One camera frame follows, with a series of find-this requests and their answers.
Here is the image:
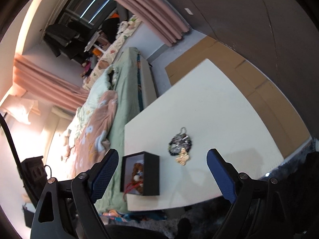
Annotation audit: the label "black jewelry box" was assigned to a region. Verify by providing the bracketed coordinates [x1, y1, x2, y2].
[120, 151, 160, 196]

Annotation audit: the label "gold butterfly pendant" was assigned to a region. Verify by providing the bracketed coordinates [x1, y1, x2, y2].
[175, 148, 190, 166]

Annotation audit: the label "green and black bead bracelet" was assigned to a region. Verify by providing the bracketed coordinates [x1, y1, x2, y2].
[167, 135, 193, 157]

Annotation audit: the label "pink floral blanket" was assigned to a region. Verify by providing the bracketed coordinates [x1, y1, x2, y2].
[70, 91, 118, 179]

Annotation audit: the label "white table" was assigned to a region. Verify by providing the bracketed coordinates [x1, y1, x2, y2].
[124, 59, 283, 212]

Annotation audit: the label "brown cardboard floor sheet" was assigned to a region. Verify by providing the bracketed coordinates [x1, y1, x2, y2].
[165, 37, 311, 159]

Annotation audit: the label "bed with green sheet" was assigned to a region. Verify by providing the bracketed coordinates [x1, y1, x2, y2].
[44, 46, 158, 213]

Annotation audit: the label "light green pillow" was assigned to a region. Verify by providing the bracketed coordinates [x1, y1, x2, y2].
[86, 65, 114, 108]

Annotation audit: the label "pink curtain by window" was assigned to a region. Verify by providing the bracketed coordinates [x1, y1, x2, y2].
[12, 54, 89, 113]

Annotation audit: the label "dark hanging clothes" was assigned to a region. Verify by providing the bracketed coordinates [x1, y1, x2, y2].
[43, 20, 96, 64]

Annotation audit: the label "patterned cream bench cushion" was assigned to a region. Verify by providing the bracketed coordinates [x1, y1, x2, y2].
[83, 15, 141, 91]

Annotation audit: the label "dark wooden wardrobe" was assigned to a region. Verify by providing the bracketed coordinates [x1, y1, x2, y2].
[167, 0, 318, 136]

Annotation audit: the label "pink curtain by wardrobe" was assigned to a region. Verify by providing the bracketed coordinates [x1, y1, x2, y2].
[115, 0, 190, 46]

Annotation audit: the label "white wall switch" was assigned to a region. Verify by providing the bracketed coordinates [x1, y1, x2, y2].
[185, 8, 193, 15]

